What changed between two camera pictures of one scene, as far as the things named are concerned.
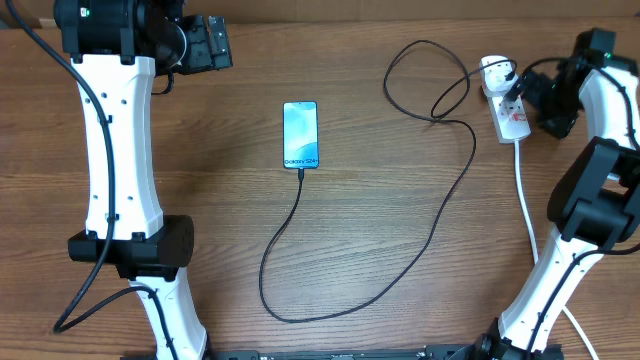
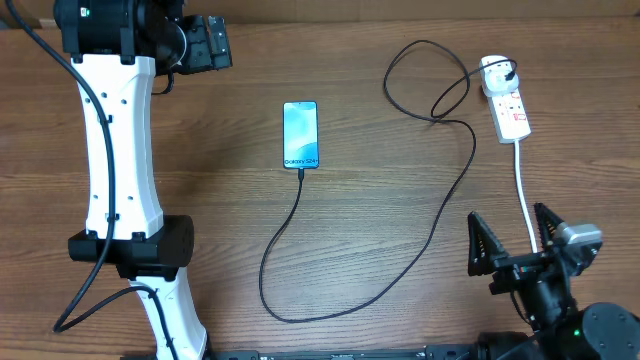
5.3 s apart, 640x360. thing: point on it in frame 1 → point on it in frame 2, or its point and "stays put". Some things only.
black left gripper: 205,57 stays put
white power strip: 509,116 stays put
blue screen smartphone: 300,134 stays put
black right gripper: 560,125 → 483,257
